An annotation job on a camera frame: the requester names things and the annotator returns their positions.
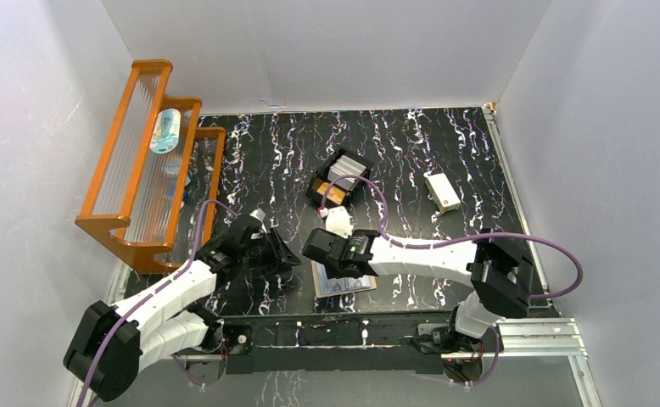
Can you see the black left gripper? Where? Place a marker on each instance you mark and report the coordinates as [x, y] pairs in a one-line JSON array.
[[268, 251]]

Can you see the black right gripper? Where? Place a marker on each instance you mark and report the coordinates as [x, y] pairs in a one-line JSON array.
[[332, 271]]

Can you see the tan blue card holder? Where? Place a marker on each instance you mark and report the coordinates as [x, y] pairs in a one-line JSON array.
[[326, 286]]

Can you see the black plastic card bin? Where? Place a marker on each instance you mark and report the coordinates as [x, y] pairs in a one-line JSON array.
[[349, 184]]

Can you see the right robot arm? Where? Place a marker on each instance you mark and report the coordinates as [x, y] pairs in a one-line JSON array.
[[495, 268]]

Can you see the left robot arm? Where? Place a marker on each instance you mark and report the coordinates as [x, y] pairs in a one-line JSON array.
[[115, 342]]

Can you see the stack of white cards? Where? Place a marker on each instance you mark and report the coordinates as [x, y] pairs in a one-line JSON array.
[[344, 165]]

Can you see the blue items on rack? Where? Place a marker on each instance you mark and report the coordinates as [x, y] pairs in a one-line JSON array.
[[172, 171]]

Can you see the white cardboard box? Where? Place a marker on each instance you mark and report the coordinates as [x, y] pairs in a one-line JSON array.
[[442, 192]]

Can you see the orange wooden tiered rack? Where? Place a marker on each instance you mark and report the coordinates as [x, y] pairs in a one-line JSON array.
[[126, 208]]

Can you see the blue white blister pack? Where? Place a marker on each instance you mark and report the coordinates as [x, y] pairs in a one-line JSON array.
[[166, 131]]

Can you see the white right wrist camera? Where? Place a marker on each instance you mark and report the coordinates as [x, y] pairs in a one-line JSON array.
[[337, 220]]

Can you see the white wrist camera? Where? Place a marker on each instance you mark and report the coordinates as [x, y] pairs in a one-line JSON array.
[[337, 220], [260, 215]]

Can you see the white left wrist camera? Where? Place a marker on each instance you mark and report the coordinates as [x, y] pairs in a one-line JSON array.
[[260, 215]]

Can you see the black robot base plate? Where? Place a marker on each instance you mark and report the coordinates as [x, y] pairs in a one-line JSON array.
[[393, 341]]

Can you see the aluminium frame rail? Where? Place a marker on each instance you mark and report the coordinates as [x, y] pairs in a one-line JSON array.
[[536, 337]]

